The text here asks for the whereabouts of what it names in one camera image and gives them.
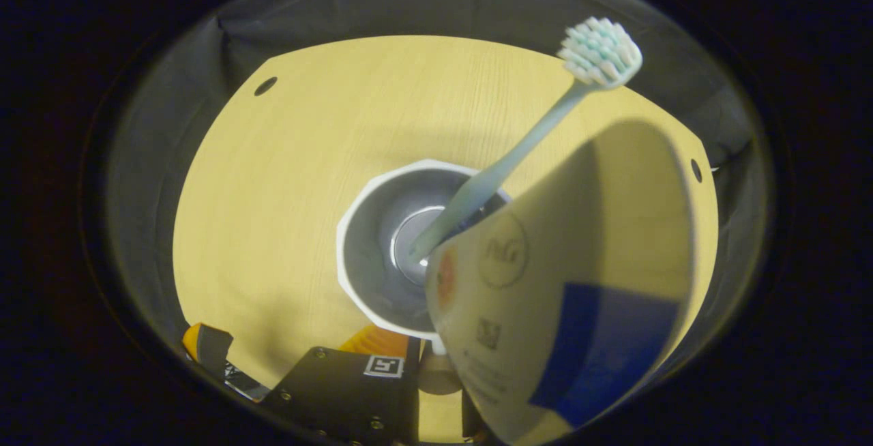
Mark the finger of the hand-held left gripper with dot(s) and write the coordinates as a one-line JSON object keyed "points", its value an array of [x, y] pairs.
{"points": [[213, 350]]}

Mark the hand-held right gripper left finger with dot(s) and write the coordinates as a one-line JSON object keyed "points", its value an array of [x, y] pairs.
{"points": [[341, 391]]}

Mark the pale green toothbrush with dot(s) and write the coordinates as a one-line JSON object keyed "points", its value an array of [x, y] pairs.
{"points": [[532, 139]]}

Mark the white toothpaste tube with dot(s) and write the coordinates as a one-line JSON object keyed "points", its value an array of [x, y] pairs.
{"points": [[580, 241]]}

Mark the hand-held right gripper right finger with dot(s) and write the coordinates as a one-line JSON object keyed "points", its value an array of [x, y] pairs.
{"points": [[472, 422]]}

